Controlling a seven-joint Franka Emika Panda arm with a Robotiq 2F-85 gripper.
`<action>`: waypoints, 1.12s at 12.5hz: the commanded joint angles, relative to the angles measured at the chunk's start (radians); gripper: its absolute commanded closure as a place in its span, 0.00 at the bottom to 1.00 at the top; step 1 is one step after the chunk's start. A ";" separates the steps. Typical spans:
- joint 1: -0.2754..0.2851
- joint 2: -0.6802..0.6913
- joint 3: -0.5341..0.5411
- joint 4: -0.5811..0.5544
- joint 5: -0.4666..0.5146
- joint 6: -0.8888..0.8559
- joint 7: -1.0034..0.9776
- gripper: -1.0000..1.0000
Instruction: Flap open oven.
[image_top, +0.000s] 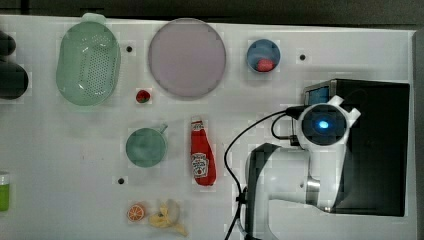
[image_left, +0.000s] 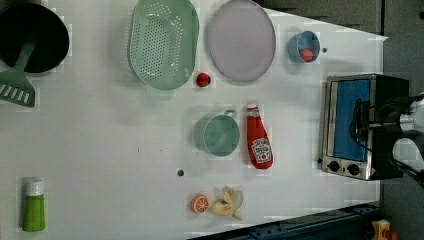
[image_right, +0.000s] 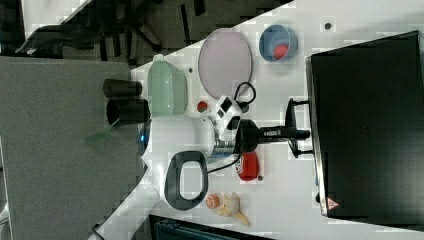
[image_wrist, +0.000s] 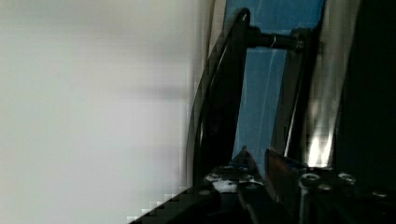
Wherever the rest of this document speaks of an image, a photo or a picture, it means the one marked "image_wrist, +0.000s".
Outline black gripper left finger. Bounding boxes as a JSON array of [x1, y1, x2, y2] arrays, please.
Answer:
[[204, 147, 265, 224]]

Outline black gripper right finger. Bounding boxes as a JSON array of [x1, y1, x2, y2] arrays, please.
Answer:
[[264, 148, 309, 224]]

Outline silver black toaster oven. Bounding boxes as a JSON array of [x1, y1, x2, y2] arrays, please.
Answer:
[[186, 0, 395, 198]]

